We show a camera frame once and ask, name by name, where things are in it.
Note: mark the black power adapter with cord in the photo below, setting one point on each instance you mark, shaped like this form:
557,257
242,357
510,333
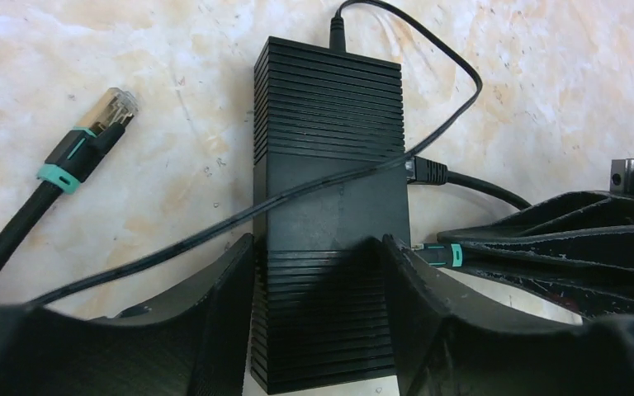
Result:
167,253

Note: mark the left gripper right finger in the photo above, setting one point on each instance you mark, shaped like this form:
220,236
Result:
449,339

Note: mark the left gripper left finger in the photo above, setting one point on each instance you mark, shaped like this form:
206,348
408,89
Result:
192,339

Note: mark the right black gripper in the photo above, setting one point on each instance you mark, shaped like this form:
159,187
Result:
582,228

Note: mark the black network switch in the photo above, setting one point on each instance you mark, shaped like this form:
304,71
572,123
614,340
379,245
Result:
319,312

